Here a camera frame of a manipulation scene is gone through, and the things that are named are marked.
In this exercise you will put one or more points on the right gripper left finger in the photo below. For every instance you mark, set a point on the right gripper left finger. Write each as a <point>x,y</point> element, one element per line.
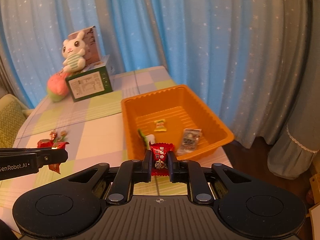
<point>124,178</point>

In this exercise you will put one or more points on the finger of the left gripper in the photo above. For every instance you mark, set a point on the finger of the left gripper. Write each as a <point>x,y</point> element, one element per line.
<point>49,156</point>

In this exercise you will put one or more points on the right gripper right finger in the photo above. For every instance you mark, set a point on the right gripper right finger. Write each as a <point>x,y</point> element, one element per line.
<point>191,173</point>

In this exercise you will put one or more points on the red foil packet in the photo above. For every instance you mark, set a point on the red foil packet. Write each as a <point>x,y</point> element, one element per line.
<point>45,143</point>

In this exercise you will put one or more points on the red patterned candy wrapper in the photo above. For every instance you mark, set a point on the red patterned candy wrapper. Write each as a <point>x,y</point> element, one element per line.
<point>53,136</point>

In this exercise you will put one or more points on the large red snack packet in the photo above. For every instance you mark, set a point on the large red snack packet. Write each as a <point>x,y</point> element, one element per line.
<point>160,152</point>

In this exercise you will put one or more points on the clear dark snack packet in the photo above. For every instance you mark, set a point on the clear dark snack packet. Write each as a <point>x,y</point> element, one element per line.
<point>189,141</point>

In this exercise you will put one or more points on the green white snack bag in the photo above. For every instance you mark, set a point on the green white snack bag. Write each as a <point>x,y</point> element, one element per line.
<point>146,139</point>

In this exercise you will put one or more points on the small red candy packet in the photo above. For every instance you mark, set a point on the small red candy packet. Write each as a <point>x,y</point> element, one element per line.
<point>54,168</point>

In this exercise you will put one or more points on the green brown candy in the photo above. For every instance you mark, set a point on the green brown candy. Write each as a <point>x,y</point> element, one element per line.
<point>60,139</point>

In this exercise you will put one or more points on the yellow green candy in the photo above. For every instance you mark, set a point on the yellow green candy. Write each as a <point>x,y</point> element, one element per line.
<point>160,126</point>

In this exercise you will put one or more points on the green zigzag cushion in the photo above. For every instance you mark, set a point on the green zigzag cushion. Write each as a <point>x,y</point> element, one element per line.
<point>11,121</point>

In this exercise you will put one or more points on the light green sofa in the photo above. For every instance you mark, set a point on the light green sofa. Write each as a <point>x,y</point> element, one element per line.
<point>8,99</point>

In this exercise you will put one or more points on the plaid tablecloth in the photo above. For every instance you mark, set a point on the plaid tablecloth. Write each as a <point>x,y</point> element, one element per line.
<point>95,132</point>

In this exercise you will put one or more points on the orange plastic tray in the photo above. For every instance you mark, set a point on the orange plastic tray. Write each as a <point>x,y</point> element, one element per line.
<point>181,108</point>

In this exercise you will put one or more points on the pink green plush toy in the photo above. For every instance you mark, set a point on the pink green plush toy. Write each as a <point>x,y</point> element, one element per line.
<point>57,87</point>

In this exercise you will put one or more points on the green white carton box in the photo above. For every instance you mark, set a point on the green white carton box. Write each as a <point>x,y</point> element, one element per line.
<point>93,80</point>

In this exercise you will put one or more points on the white bunny plush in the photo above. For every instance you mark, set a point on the white bunny plush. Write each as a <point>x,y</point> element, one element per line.
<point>73,51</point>

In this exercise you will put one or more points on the grey lace cloth cover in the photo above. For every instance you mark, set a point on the grey lace cloth cover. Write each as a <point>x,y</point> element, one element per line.
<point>294,152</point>

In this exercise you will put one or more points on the brown picture box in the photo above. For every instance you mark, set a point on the brown picture box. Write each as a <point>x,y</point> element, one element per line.
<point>92,49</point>

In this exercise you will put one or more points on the blue star curtain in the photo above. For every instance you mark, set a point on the blue star curtain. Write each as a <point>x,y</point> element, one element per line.
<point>243,58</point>

